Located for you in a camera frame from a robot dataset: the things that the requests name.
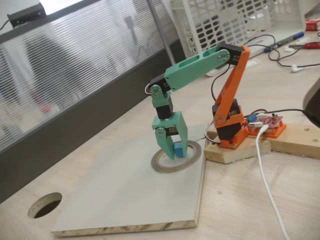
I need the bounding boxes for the blue cube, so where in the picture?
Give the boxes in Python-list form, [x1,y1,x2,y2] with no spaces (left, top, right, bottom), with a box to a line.
[173,142,184,158]

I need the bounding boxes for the light wooden block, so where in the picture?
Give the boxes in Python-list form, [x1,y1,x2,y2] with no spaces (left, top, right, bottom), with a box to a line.
[203,129,273,165]

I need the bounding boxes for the grey wooden board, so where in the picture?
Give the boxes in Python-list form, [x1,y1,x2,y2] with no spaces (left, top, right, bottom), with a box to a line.
[51,122,210,238]

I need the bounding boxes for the red controller board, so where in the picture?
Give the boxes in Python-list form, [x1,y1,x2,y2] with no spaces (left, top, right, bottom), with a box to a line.
[246,112,285,130]

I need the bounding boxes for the frosted glass desk partition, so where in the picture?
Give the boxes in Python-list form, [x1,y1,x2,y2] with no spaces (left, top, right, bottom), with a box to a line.
[0,0,187,204]

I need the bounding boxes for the white plastic basket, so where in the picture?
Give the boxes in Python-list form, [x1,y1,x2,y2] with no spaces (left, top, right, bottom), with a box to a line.
[169,0,307,77]

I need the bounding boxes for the light wooden plank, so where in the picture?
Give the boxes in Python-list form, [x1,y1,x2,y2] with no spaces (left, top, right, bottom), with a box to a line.
[207,121,320,159]

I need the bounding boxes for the white earbud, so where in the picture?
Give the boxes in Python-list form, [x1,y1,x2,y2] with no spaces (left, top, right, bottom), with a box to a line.
[290,64,306,74]

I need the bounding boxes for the dark rounded object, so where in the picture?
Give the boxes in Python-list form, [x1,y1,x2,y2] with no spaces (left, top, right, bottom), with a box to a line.
[302,76,320,126]

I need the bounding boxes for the blue capped marker pen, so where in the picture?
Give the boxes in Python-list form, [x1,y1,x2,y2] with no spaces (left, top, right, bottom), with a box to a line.
[264,31,305,53]

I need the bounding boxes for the red box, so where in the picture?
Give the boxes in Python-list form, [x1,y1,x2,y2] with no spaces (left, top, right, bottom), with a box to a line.
[305,19,320,32]

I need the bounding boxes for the black box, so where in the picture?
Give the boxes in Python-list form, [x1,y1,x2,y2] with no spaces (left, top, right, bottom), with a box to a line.
[6,2,47,27]

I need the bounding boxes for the grey tape ring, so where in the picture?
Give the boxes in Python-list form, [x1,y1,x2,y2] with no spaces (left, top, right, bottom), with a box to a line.
[150,139,202,174]

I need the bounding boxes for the white usb cable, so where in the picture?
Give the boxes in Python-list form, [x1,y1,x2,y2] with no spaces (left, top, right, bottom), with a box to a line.
[254,124,291,240]

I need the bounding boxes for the metal partition post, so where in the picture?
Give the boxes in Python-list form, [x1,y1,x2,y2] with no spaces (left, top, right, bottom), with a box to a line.
[146,0,177,66]

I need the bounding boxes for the black power cable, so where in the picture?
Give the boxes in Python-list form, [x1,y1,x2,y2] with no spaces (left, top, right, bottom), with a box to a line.
[243,108,308,118]

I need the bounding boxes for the thin black cable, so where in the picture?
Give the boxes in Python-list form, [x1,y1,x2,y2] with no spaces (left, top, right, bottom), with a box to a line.
[246,34,320,68]

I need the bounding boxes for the red handled tool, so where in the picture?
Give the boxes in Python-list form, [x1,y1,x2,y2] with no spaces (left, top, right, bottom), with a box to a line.
[288,41,320,50]

